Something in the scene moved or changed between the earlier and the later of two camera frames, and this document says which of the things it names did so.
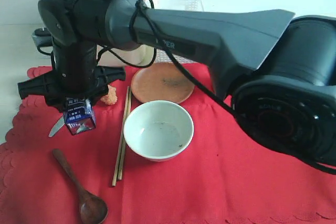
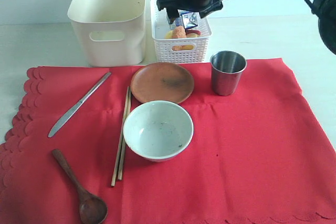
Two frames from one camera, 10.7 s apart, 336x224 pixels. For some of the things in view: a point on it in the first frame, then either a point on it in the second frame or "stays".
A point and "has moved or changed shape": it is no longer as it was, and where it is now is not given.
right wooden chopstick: (122, 139) stays
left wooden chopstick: (120, 137) stays
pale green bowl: (158, 130) stays
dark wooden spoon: (92, 209) stays
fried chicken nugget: (111, 98) has moved or changed shape
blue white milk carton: (79, 115) has moved or changed shape
